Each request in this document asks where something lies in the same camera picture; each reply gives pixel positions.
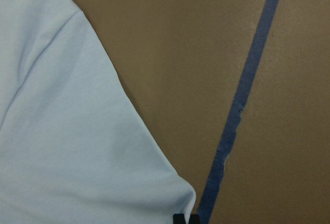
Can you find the light blue t-shirt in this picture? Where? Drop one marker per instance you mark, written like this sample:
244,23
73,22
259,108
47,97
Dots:
73,147

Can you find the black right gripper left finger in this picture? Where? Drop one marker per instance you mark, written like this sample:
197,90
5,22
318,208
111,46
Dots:
178,219

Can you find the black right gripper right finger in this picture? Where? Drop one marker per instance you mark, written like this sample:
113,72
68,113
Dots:
194,219

